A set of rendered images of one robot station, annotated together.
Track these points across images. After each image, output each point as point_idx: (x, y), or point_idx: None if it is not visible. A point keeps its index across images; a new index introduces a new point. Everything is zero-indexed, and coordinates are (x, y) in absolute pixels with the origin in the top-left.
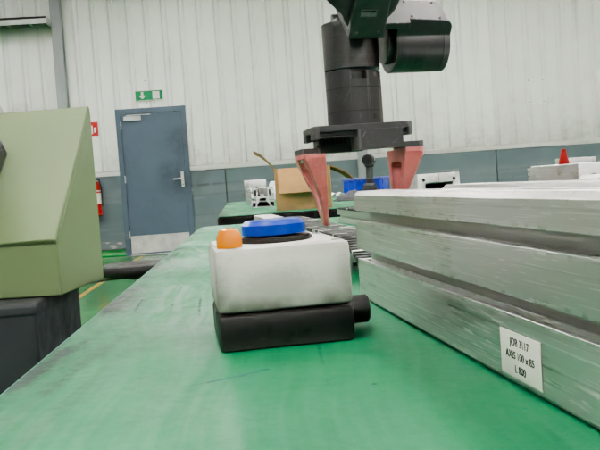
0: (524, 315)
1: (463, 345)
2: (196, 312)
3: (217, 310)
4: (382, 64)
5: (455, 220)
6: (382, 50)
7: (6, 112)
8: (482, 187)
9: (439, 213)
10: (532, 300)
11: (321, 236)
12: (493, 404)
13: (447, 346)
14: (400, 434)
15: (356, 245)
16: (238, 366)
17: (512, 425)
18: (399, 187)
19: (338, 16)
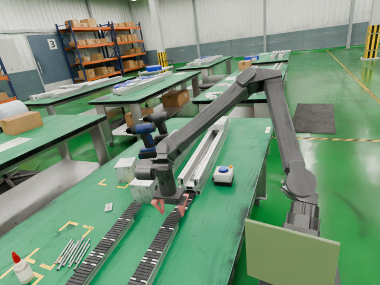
0: (214, 157)
1: (212, 167)
2: (230, 198)
3: (232, 177)
4: (152, 179)
5: (211, 156)
6: (155, 173)
7: (285, 228)
8: (189, 168)
9: (210, 158)
10: (215, 154)
11: (216, 170)
12: (219, 161)
13: (211, 171)
14: (228, 159)
15: (180, 214)
16: (233, 173)
17: (221, 159)
18: (163, 204)
19: (170, 162)
